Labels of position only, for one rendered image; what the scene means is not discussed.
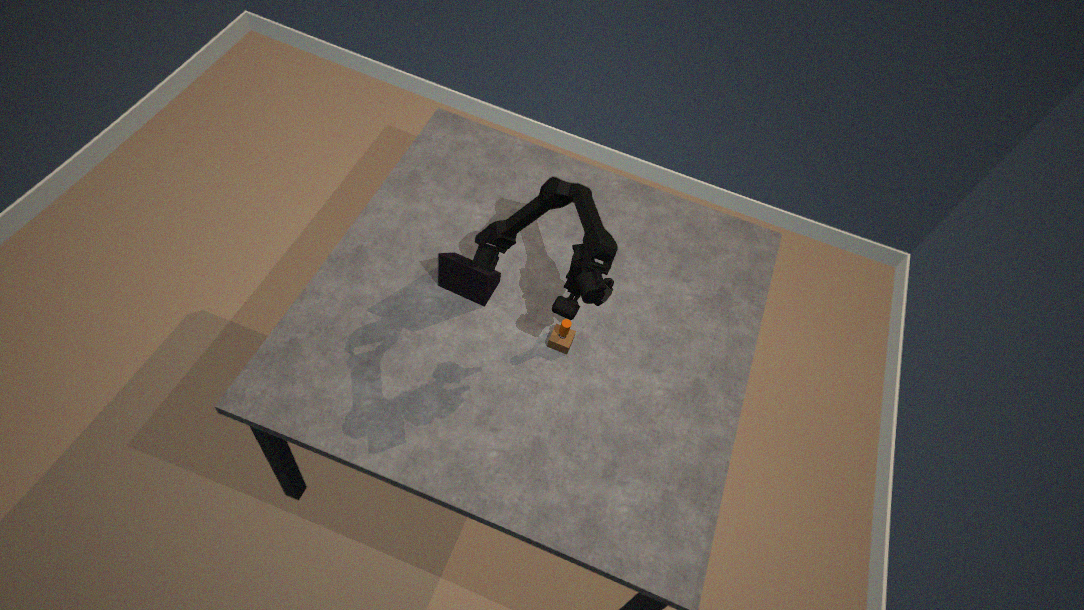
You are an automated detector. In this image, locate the brown square block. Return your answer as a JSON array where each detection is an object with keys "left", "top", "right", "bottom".
[{"left": 547, "top": 323, "right": 576, "bottom": 354}]

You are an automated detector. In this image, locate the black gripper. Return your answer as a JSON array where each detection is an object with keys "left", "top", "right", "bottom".
[{"left": 552, "top": 270, "right": 581, "bottom": 320}]

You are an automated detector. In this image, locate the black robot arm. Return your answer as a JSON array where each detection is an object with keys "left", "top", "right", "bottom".
[{"left": 472, "top": 177, "right": 617, "bottom": 306}]

